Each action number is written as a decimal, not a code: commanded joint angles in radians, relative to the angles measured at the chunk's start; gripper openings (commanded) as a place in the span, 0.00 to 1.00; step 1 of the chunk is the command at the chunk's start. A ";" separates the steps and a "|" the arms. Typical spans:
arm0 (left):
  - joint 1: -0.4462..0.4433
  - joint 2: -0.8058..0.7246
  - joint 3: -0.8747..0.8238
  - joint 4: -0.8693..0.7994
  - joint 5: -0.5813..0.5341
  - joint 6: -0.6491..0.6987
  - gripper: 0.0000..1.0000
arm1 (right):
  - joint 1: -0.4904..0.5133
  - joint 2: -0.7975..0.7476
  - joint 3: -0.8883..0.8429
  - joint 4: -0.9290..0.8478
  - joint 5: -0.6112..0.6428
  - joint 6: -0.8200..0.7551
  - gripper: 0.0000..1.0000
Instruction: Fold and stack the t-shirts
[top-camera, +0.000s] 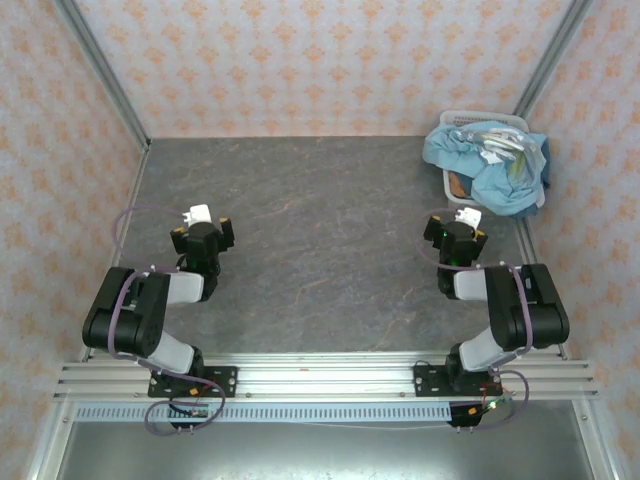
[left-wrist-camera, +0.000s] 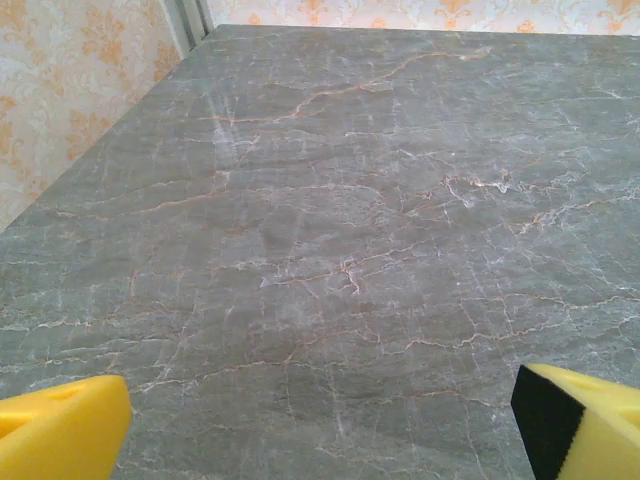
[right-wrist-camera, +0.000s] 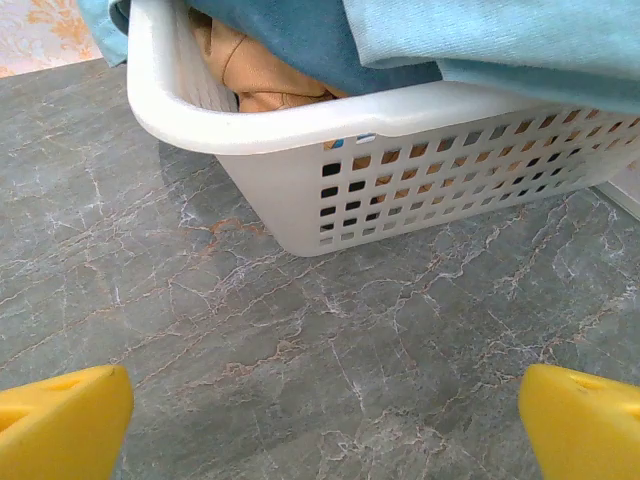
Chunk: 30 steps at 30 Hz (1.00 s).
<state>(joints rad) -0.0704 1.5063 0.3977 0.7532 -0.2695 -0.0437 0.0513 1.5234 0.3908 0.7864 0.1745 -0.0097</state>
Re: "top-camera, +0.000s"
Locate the light blue t-shirt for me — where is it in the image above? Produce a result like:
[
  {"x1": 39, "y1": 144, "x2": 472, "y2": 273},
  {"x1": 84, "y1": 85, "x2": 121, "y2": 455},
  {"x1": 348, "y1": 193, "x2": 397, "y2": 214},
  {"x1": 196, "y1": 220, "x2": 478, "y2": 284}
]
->
[{"x1": 422, "y1": 119, "x2": 547, "y2": 218}]

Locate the white plastic laundry basket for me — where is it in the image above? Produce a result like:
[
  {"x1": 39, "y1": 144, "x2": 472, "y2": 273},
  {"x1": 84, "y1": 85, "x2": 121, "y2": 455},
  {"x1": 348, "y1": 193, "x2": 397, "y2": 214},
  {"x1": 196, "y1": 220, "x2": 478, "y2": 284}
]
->
[{"x1": 439, "y1": 109, "x2": 547, "y2": 209}]

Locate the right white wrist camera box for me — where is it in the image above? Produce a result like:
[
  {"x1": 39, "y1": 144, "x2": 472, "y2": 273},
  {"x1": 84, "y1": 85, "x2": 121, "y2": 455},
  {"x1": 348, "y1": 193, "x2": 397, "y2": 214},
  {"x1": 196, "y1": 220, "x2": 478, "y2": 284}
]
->
[{"x1": 453, "y1": 205, "x2": 483, "y2": 227}]

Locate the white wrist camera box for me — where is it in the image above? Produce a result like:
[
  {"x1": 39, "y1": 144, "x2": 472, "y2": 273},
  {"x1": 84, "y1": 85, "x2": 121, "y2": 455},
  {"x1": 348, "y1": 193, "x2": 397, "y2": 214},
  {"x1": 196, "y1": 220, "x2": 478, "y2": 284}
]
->
[
  {"x1": 180, "y1": 202, "x2": 214, "y2": 225},
  {"x1": 453, "y1": 205, "x2": 483, "y2": 227}
]

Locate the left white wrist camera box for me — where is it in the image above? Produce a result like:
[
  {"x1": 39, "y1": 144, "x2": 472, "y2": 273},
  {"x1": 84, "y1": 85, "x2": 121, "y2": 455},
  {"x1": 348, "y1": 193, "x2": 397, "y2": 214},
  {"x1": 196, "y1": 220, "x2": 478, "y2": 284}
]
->
[{"x1": 180, "y1": 202, "x2": 214, "y2": 225}]

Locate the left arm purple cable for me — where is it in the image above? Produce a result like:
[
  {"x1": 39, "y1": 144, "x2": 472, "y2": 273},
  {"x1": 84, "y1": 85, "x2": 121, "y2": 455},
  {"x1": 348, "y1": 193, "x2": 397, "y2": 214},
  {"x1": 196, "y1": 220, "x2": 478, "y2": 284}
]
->
[{"x1": 106, "y1": 204, "x2": 228, "y2": 437}]

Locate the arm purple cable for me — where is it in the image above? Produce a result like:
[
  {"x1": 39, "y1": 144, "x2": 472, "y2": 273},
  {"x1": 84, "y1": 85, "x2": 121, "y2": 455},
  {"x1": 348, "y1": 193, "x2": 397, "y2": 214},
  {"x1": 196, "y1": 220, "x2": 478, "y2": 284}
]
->
[
  {"x1": 106, "y1": 204, "x2": 228, "y2": 437},
  {"x1": 415, "y1": 227, "x2": 532, "y2": 433}
]

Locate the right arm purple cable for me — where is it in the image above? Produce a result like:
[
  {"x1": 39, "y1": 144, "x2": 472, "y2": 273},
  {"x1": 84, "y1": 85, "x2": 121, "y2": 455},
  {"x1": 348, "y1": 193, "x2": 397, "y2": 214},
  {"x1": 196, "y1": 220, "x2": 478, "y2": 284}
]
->
[{"x1": 415, "y1": 227, "x2": 532, "y2": 433}]

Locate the aluminium mounting rail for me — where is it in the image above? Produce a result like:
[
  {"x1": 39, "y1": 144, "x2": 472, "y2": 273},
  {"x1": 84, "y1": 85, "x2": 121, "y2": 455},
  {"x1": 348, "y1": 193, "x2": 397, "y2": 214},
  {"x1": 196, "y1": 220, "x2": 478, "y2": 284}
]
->
[{"x1": 53, "y1": 351, "x2": 599, "y2": 402}]

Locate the aluminium frame post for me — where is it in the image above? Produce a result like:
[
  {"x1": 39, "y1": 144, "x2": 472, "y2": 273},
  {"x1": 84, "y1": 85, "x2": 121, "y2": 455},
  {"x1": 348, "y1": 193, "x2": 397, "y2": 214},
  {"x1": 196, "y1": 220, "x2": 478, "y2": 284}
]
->
[
  {"x1": 513, "y1": 0, "x2": 597, "y2": 119},
  {"x1": 53, "y1": 0, "x2": 152, "y2": 152}
]

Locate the slotted white cable duct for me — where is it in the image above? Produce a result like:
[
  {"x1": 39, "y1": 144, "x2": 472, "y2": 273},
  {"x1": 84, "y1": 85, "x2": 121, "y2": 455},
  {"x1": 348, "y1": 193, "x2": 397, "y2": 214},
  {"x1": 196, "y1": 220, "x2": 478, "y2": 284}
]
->
[{"x1": 73, "y1": 403, "x2": 454, "y2": 424}]

